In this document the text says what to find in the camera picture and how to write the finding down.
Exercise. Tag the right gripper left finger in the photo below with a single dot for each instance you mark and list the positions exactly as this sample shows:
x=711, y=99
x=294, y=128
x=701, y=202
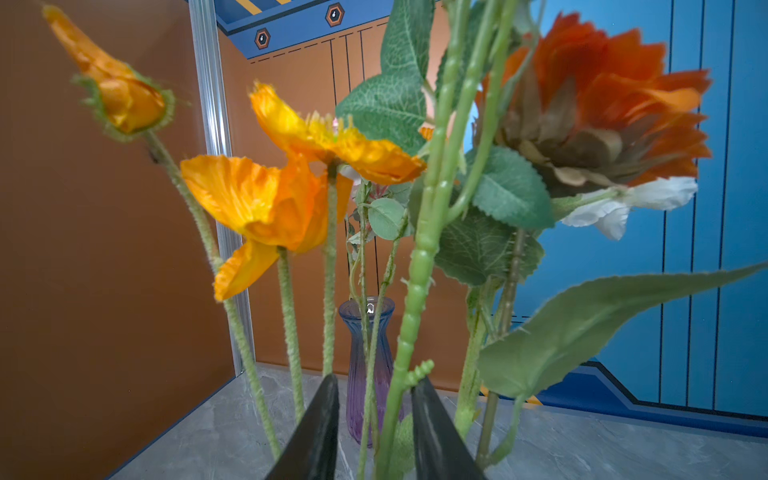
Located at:
x=311, y=452

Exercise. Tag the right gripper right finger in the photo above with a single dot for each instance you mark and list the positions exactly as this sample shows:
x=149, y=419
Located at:
x=440, y=452

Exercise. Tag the purple glass vase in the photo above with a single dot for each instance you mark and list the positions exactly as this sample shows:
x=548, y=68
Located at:
x=357, y=372

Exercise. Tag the orange poppy stem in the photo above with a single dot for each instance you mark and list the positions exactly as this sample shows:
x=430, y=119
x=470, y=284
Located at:
x=250, y=217

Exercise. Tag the pale pink rose stem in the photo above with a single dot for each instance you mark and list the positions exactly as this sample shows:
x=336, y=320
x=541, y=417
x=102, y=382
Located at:
x=392, y=106

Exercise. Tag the orange gerbera stem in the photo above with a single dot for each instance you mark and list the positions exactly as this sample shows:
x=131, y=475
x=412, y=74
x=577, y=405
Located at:
x=588, y=112

